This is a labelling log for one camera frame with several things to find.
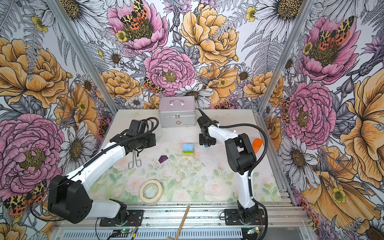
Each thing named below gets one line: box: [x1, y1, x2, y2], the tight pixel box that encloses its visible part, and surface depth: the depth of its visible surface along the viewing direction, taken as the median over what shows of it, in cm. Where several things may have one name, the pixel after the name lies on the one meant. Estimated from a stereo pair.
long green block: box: [183, 150, 194, 155], surface depth 99 cm
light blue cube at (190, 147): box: [187, 144, 193, 151], surface depth 93 cm
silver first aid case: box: [158, 95, 197, 128], surface depth 107 cm
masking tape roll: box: [139, 179, 163, 205], surface depth 81 cm
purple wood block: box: [158, 155, 169, 164], surface depth 96 cm
